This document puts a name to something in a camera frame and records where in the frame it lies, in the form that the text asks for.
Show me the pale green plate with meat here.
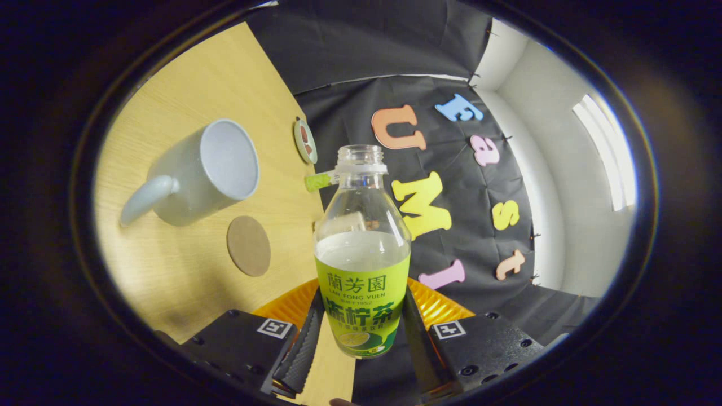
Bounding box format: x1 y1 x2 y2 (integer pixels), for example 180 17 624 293
293 118 318 165

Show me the green label juice bottle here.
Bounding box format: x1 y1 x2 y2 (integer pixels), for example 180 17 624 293
313 144 412 359

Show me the round brown coaster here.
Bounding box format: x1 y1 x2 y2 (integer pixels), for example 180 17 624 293
227 215 271 277

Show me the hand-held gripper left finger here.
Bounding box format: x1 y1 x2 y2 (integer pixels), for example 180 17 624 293
179 277 326 400

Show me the ceiling light panel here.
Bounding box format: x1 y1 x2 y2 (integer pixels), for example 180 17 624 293
573 93 638 212

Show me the pale grey cup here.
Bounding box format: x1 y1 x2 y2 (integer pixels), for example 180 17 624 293
119 118 261 227

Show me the wooden table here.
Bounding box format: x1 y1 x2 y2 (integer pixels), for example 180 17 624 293
93 21 356 406

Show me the capped green label bottle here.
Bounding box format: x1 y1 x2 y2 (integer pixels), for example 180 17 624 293
305 171 340 192

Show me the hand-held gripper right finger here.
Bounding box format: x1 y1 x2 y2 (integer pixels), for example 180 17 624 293
402 277 547 402

